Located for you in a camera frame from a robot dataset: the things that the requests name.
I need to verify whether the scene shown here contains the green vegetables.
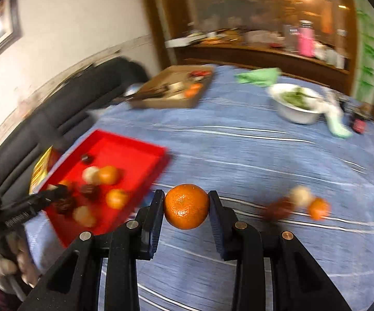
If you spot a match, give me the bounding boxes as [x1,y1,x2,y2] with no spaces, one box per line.
[281,87,320,109]

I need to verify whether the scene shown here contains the cardboard box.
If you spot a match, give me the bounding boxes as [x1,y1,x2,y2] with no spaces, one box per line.
[127,66,214,109]

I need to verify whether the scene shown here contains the red tray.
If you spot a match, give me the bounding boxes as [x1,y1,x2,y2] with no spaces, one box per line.
[40,129,171,248]

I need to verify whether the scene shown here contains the white cup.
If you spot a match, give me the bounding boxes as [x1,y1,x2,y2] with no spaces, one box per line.
[323,44,346,68]

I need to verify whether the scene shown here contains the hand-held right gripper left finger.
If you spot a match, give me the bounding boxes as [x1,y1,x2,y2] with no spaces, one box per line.
[28,189,165,311]

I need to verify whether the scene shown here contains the banana slice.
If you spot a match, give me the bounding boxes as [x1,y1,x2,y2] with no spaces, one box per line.
[289,185,313,207]
[82,166,101,183]
[72,206,97,228]

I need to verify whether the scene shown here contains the yellow packet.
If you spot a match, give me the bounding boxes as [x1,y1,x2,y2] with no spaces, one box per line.
[30,146,53,192]

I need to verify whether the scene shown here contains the dark bottle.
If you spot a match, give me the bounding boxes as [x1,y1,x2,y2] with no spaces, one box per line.
[352,104,373,133]

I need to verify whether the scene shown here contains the wooden cabinet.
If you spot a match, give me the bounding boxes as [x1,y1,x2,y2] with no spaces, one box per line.
[142,0,359,94]

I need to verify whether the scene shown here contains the white bowl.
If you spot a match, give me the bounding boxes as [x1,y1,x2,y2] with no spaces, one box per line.
[268,83,325,124]

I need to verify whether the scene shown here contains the green printed wall hanging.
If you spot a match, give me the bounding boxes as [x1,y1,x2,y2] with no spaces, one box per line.
[352,0,374,104]

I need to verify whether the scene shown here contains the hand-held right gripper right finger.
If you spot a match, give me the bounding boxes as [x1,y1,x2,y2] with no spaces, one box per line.
[208,190,352,311]

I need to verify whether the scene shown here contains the pink container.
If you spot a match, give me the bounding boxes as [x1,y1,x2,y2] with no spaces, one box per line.
[298,27,315,56]

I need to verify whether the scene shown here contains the person's left hand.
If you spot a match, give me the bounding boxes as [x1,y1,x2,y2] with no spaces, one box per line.
[0,230,42,302]

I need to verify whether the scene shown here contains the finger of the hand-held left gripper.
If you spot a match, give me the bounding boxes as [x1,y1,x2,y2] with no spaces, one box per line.
[28,184,71,208]

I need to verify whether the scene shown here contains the flat white box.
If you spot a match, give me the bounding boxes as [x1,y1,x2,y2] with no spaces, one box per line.
[166,37,207,47]

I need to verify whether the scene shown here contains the blue plaid tablecloth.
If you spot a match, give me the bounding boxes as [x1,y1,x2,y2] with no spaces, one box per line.
[22,65,374,311]

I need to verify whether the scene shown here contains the red date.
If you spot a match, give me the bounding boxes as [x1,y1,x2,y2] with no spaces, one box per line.
[54,196,77,215]
[261,199,294,222]

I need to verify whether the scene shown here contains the black sofa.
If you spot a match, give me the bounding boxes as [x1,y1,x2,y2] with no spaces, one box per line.
[0,56,149,195]

